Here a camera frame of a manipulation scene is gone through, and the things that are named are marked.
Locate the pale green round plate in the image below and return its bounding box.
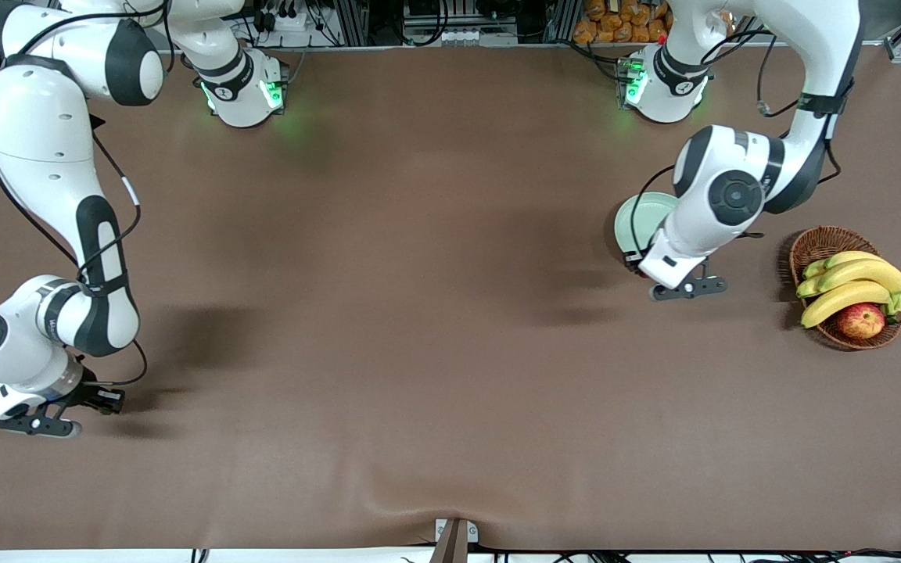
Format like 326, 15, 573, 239
614, 192, 682, 259

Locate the brown wicker basket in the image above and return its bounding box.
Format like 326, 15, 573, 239
788, 225, 901, 351

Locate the yellow banana bunch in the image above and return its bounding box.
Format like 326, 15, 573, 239
795, 250, 901, 329

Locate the red yellow apple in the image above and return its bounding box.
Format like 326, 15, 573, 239
836, 303, 887, 340

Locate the pile of orange buns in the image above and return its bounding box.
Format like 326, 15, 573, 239
572, 0, 674, 45

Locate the brown table mat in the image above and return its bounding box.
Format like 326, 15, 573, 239
0, 45, 901, 552

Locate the grey metal table clamp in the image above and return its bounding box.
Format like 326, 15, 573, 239
429, 518, 479, 563

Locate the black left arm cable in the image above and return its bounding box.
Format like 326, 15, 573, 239
629, 39, 842, 263

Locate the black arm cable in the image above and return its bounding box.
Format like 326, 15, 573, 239
0, 8, 148, 388
629, 39, 842, 263

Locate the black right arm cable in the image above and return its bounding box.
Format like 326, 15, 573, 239
0, 8, 148, 388

